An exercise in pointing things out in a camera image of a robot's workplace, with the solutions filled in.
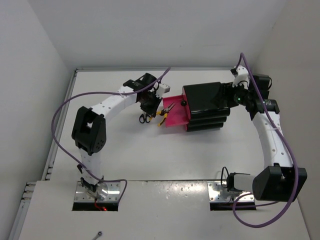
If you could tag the metal base plate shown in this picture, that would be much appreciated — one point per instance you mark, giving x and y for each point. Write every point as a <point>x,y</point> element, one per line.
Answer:
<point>106,192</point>
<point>219,195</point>

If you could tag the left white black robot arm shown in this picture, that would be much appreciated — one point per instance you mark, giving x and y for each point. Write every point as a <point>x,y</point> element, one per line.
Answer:
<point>90,127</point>

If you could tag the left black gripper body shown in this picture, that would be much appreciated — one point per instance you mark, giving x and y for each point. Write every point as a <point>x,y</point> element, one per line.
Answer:
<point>150,102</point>

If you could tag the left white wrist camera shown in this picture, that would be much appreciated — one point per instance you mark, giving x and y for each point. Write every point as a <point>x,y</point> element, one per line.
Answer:
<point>162,89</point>

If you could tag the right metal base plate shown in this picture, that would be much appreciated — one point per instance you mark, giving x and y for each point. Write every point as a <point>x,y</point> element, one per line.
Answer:
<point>219,195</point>

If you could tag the white front platform board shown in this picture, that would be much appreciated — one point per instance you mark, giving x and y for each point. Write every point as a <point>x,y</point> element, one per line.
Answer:
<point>147,211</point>

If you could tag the black drawer cabinet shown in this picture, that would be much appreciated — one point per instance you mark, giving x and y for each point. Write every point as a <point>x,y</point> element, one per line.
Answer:
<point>202,114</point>

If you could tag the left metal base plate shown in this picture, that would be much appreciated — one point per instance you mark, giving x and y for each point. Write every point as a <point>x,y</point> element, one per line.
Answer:
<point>106,192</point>

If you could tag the black handled scissors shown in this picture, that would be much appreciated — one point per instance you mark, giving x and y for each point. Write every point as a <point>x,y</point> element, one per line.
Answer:
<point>145,118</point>

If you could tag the yellow handled pliers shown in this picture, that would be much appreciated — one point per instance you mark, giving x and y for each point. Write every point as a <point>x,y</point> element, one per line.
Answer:
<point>164,112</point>

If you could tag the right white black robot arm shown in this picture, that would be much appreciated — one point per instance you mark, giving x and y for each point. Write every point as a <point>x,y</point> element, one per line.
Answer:
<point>279,180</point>

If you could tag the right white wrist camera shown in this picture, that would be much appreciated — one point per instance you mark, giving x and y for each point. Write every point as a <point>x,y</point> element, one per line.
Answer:
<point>241,76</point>

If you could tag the pink drawer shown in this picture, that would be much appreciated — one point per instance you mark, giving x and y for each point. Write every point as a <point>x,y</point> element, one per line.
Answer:
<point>186,127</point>
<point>178,114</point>
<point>183,101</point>

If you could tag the small metal wrench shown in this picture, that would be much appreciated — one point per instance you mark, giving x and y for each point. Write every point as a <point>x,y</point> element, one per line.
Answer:
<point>98,235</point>

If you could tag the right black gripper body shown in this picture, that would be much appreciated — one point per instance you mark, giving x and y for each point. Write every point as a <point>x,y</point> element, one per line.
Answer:
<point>240,95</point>

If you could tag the pink top drawer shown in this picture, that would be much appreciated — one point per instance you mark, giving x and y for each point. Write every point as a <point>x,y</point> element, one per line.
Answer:
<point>183,101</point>

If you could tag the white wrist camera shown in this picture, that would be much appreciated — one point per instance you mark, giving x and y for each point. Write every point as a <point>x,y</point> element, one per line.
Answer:
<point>241,76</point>
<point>162,89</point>

